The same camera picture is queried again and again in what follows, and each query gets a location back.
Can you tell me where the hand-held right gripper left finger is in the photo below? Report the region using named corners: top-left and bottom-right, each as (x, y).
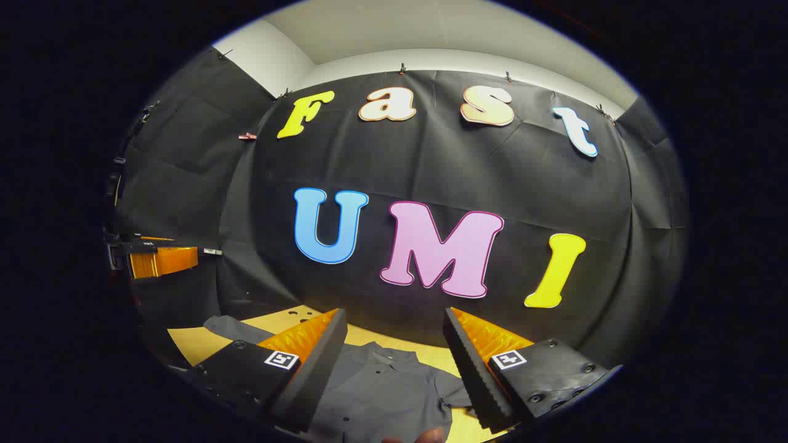
top-left (179, 308), bottom-right (349, 434)

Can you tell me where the black backdrop cloth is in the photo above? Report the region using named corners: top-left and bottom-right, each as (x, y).
top-left (105, 46), bottom-right (690, 370)

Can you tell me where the grey polo shirt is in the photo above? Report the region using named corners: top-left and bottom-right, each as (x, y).
top-left (203, 315), bottom-right (475, 443)

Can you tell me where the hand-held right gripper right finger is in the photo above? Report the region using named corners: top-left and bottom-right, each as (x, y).
top-left (442, 306), bottom-right (624, 434)

